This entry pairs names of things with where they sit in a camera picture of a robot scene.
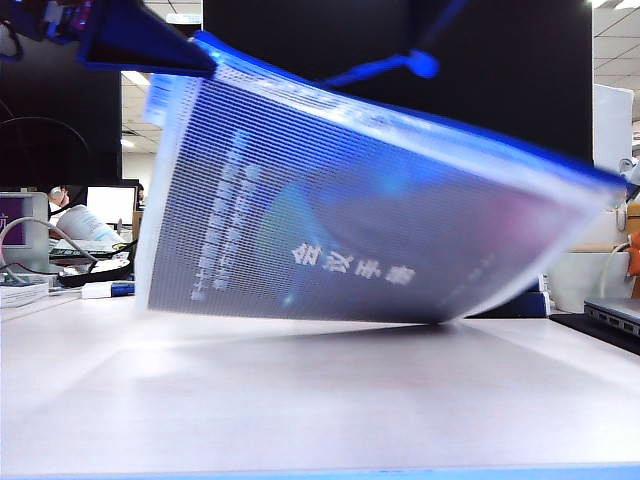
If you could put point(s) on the blue booklet with Chinese print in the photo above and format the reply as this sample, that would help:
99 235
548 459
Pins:
360 240

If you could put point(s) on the white rolled paper bundle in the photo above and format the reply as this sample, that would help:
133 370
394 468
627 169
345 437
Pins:
85 225

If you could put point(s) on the dark blue box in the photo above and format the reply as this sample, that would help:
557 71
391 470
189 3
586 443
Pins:
520 305

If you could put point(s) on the large black monitor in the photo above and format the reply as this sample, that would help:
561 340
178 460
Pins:
500 60

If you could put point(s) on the silver laptop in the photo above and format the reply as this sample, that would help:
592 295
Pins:
615 312

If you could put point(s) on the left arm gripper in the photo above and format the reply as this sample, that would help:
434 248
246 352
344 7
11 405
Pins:
55 17

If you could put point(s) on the person in white shirt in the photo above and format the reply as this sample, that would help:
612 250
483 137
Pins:
59 200

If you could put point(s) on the round cork mug lid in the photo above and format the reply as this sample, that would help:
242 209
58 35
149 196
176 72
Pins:
597 247

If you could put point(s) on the transparent file bag blue zipper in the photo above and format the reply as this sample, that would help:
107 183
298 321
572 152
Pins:
350 210

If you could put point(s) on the white mug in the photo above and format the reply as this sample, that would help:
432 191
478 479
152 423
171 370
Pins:
575 280

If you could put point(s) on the white and blue marker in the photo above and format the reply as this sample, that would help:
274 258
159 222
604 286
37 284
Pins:
107 290

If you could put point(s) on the white background screen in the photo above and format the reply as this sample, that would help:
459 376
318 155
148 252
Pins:
112 202

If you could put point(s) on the yellow box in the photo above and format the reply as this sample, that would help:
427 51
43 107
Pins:
635 216

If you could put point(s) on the stack of booklets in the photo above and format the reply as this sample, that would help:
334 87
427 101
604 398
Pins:
22 294

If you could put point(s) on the white panel board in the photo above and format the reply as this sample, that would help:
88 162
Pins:
612 125

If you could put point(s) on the white display with purple screen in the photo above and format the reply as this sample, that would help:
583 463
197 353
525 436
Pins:
22 230

